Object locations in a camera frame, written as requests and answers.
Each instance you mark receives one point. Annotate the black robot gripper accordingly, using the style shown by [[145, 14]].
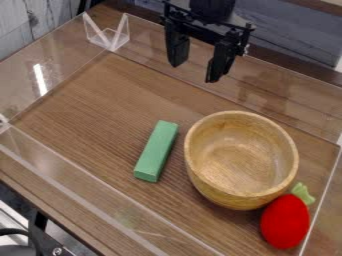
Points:
[[208, 20]]

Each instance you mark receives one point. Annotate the red plush strawberry toy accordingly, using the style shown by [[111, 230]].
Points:
[[284, 221]]

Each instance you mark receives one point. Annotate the green rectangular block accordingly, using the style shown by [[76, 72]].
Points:
[[155, 153]]

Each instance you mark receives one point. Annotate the light wooden bowl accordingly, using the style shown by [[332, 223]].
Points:
[[242, 159]]

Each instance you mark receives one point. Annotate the black table leg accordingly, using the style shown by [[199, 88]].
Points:
[[36, 228]]

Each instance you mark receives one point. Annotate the clear acrylic corner bracket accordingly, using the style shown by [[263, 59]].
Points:
[[109, 39]]

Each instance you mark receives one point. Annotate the clear acrylic barrier wall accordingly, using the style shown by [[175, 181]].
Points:
[[77, 110]]

